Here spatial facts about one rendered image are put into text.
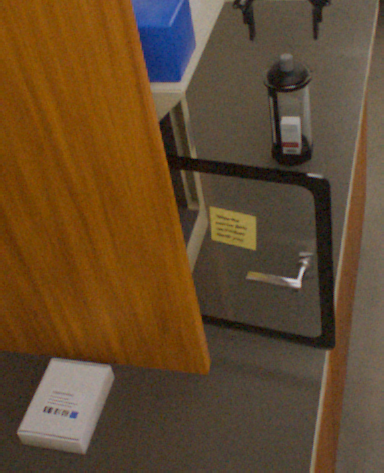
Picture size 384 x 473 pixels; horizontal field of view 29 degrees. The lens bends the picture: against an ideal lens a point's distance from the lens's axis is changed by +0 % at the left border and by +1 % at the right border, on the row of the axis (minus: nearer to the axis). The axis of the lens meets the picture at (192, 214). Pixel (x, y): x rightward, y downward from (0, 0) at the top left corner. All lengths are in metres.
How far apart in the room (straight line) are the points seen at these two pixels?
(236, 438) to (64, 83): 0.67
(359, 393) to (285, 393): 1.14
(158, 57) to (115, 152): 0.14
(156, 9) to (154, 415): 0.71
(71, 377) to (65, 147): 0.50
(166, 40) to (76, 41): 0.14
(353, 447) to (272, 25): 1.30
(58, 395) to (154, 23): 0.70
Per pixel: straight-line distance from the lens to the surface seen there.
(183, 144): 1.54
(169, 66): 1.06
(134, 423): 1.38
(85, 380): 1.40
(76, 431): 1.35
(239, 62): 2.20
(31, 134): 1.09
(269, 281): 1.17
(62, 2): 0.94
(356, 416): 2.45
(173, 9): 1.07
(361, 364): 2.56
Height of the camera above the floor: 2.08
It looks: 42 degrees down
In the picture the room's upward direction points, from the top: 11 degrees counter-clockwise
